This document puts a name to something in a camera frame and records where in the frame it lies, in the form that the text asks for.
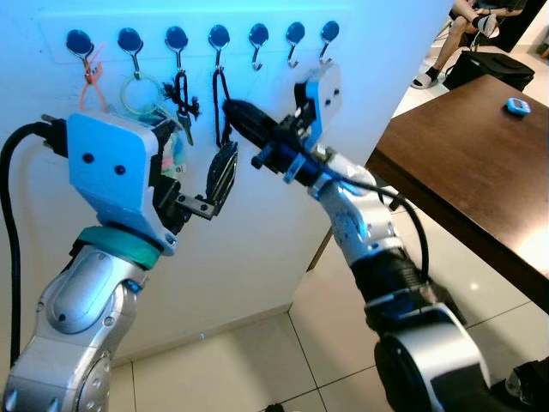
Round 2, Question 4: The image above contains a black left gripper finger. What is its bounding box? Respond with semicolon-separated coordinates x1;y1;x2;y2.
204;140;240;211

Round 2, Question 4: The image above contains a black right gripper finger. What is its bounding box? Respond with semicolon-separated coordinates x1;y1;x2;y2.
223;100;277;131
236;120;282;148

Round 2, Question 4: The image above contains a black key strap loop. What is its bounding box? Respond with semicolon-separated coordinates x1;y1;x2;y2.
210;67;237;147

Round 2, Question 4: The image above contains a small blue gadget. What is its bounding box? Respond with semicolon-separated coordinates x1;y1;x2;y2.
506;97;530;116

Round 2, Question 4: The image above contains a black bag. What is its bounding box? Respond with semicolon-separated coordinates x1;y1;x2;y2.
444;50;537;91

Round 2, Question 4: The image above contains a dark brown wooden table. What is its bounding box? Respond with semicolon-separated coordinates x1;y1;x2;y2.
366;73;549;312

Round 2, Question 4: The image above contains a seated person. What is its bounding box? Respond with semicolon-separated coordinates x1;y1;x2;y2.
410;0;528;91

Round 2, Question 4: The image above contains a blue plush toy keychain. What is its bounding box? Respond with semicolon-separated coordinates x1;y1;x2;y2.
118;73;188;181

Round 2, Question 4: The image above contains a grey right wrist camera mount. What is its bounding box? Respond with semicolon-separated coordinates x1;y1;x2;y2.
293;62;342;151

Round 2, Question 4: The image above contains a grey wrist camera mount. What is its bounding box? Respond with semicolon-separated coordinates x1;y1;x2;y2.
293;62;342;151
66;110;181;257

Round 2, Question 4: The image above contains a black keychain with key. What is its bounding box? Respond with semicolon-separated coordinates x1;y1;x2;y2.
167;70;202;145

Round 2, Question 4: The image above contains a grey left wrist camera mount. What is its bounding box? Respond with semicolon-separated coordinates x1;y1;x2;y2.
66;110;181;257

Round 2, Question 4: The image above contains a blue capped metal wall hook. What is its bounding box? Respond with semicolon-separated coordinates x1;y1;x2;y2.
118;27;144;78
66;30;95;70
165;26;189;74
249;23;270;71
320;20;341;63
286;21;306;68
208;24;231;71

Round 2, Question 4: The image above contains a white hook rail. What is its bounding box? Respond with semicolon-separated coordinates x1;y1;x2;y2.
39;17;348;65

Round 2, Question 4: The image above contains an orange lanyard with clear tag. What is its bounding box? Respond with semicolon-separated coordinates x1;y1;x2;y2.
79;43;111;114

